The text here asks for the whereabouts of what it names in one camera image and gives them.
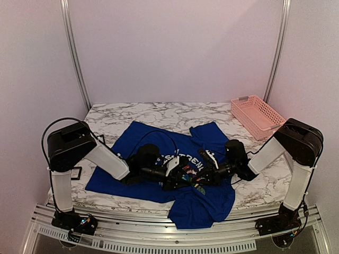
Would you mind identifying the silver round brooch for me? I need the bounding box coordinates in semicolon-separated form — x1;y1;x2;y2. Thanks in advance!
196;186;206;195

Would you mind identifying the pink perforated plastic basket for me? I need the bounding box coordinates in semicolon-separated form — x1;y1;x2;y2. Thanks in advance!
230;95;286;140

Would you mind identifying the aluminium corner post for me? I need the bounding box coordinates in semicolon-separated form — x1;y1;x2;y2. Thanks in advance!
60;0;92;111
263;0;291;104

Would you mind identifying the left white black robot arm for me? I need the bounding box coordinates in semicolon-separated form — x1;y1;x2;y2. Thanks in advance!
42;121;189;230

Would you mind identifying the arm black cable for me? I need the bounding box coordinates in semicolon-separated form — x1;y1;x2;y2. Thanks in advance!
41;117;178;165
229;150;265;186

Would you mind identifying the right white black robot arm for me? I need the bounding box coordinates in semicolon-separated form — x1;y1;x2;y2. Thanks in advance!
197;118;324;231

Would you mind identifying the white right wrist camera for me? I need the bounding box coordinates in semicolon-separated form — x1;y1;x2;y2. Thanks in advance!
198;149;219;169

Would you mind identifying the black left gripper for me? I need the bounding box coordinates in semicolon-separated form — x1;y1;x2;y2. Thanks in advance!
141;165;192;192

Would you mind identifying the aluminium front rail frame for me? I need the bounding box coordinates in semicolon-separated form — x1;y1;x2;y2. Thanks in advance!
22;204;331;253

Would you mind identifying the right aluminium corner post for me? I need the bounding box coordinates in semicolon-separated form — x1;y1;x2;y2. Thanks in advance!
263;0;291;104

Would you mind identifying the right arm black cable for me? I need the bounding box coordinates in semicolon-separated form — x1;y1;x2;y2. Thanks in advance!
229;150;265;186

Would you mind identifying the left aluminium corner post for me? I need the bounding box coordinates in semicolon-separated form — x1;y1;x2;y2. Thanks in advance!
60;0;92;111

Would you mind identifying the blue printed t-shirt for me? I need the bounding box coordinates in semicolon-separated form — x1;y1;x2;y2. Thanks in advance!
85;121;235;230

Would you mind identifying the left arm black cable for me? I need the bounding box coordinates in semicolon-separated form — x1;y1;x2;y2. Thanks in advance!
41;117;178;165

